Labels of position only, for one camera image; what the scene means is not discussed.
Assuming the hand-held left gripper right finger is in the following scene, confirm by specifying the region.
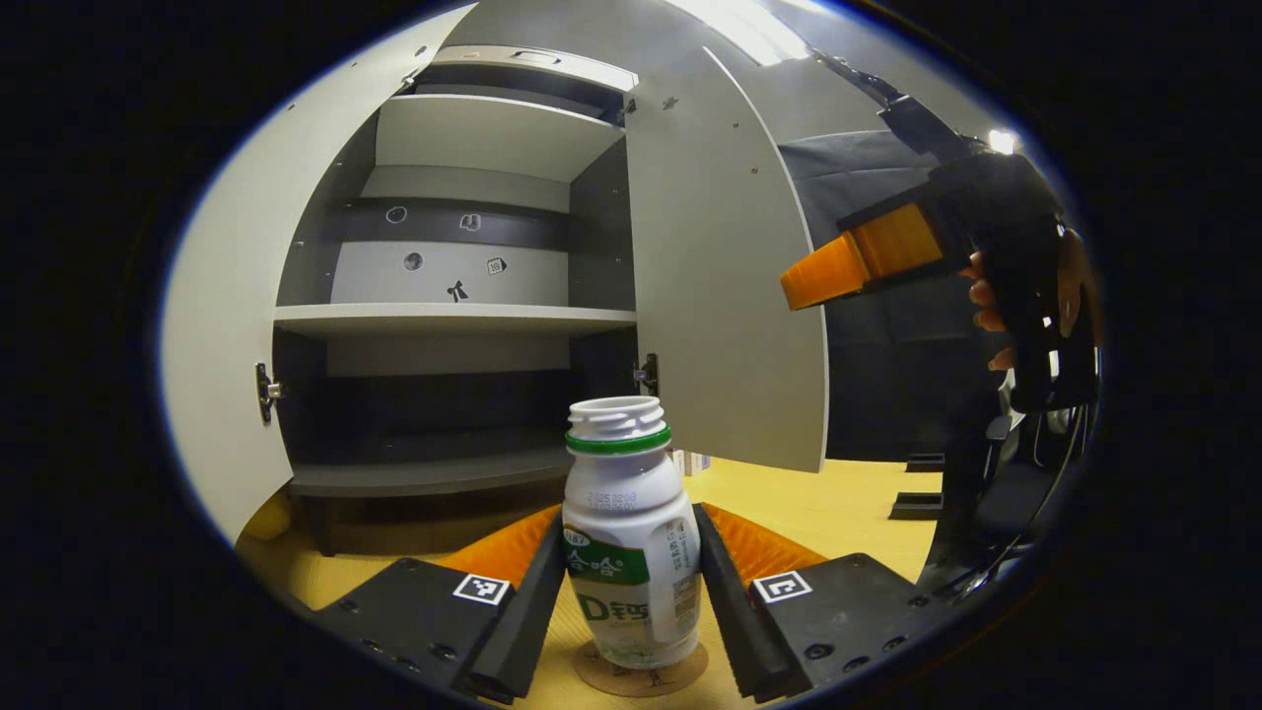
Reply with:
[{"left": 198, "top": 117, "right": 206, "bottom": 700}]
[{"left": 693, "top": 501, "right": 962, "bottom": 703}]

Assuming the long ceiling light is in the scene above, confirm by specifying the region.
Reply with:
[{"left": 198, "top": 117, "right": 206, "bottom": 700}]
[{"left": 680, "top": 0, "right": 814, "bottom": 68}]

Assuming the white cabinet door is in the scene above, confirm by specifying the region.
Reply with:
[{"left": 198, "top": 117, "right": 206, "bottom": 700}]
[
  {"left": 623, "top": 46, "right": 831, "bottom": 474},
  {"left": 161, "top": 0, "right": 479, "bottom": 543}
]

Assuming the round brown coaster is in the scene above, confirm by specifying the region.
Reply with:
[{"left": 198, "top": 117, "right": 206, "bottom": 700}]
[{"left": 574, "top": 641, "right": 709, "bottom": 698}]

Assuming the beige cabinet drawer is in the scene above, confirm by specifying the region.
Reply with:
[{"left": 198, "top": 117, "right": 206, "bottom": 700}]
[{"left": 429, "top": 44, "right": 640, "bottom": 95}]

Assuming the dark chair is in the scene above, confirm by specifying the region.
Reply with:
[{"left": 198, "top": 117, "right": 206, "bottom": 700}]
[{"left": 971, "top": 414, "right": 1071, "bottom": 553}]

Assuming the white bottle green label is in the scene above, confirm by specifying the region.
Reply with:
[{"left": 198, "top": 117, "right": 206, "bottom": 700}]
[{"left": 562, "top": 395, "right": 703, "bottom": 670}]

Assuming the grey white cabinet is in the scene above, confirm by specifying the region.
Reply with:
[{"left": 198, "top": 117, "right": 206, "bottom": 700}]
[{"left": 271, "top": 44, "right": 642, "bottom": 558}]

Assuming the black backdrop cloth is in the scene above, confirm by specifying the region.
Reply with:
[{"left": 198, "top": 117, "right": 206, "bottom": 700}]
[{"left": 779, "top": 128, "right": 997, "bottom": 464}]

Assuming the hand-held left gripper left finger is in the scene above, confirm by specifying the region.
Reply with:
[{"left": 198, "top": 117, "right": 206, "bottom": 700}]
[{"left": 311, "top": 505, "right": 568, "bottom": 704}]

